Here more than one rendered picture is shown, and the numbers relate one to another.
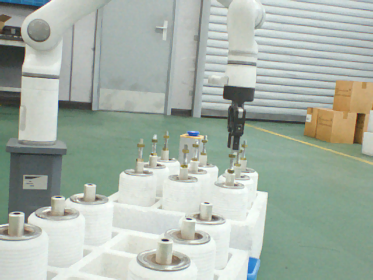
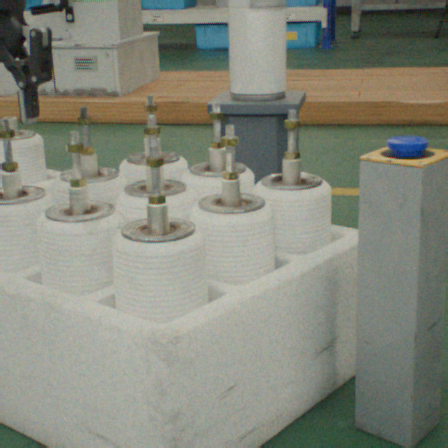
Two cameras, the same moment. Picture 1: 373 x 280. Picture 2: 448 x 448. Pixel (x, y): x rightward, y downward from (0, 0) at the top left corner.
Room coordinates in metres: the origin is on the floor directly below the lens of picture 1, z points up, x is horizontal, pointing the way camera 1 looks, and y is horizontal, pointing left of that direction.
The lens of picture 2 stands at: (1.85, -0.83, 0.50)
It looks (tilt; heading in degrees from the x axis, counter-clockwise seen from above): 17 degrees down; 117
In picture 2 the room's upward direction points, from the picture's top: 2 degrees counter-clockwise
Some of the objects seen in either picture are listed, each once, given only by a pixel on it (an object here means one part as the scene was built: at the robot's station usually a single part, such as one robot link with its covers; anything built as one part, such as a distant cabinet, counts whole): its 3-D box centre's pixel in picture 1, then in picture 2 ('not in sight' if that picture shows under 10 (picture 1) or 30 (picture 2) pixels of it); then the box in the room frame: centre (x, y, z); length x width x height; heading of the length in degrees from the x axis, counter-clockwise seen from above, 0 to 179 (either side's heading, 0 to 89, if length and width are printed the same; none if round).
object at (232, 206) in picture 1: (225, 221); (20, 268); (1.21, -0.11, 0.16); 0.10 x 0.10 x 0.18
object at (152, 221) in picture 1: (188, 228); (162, 312); (1.35, -0.02, 0.09); 0.39 x 0.39 x 0.18; 77
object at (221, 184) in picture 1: (229, 185); (13, 195); (1.21, -0.11, 0.25); 0.08 x 0.08 x 0.01
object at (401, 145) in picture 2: (193, 134); (407, 148); (1.65, -0.02, 0.32); 0.04 x 0.04 x 0.02
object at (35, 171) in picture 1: (34, 198); (259, 185); (1.30, 0.39, 0.15); 0.15 x 0.15 x 0.30; 16
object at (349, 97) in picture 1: (353, 96); not in sight; (5.00, -1.59, 0.45); 0.30 x 0.24 x 0.30; 17
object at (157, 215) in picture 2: (242, 165); (158, 218); (1.44, -0.17, 0.26); 0.02 x 0.02 x 0.03
